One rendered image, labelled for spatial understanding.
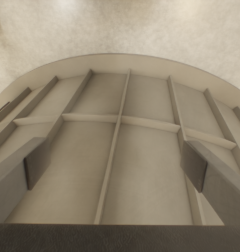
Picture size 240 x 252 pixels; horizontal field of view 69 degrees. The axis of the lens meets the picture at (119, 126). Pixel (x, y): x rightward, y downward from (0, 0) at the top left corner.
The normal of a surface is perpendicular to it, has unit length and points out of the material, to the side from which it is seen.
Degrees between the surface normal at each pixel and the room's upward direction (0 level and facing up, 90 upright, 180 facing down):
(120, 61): 0
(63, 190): 90
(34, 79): 0
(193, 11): 0
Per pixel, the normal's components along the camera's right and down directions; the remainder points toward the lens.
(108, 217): 0.06, -0.76
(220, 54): -0.13, 0.64
